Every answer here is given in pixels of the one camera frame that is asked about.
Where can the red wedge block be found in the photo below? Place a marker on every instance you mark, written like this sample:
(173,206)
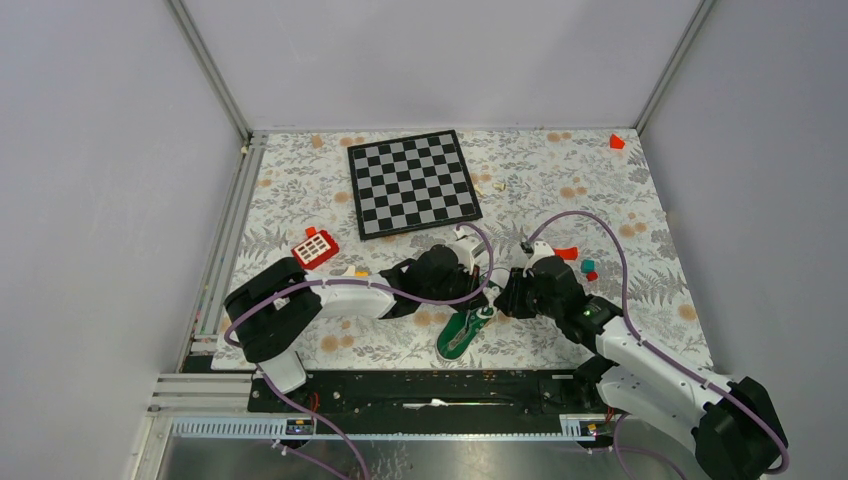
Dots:
(616,142)

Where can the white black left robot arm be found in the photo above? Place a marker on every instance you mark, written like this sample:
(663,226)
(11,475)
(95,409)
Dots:
(270,311)

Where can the small wooden piece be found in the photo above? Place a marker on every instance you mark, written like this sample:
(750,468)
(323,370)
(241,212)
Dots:
(486,189)

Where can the teal cube block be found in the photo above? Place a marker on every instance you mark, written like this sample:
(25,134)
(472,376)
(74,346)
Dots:
(587,266)

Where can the stacked colourful toy bricks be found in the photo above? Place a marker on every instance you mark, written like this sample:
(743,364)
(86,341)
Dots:
(352,271)

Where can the red toy brick window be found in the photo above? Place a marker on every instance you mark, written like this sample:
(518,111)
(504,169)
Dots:
(318,247)

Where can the black grey chessboard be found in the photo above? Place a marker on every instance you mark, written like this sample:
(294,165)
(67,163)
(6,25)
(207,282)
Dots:
(411,183)

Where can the floral table mat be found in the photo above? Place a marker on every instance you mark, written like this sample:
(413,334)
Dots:
(567,185)

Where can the red arch block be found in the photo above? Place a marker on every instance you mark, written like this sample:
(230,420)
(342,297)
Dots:
(570,254)

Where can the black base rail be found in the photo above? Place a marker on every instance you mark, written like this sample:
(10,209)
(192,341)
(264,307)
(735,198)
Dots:
(418,405)

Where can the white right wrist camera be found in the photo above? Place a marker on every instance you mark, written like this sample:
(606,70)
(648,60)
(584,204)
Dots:
(536,250)

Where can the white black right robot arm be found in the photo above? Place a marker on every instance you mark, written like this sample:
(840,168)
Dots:
(730,426)

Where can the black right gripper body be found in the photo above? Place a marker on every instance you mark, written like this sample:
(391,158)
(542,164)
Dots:
(525,299)

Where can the green canvas sneaker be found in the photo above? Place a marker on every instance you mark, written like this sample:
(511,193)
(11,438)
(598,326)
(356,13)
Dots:
(463,327)

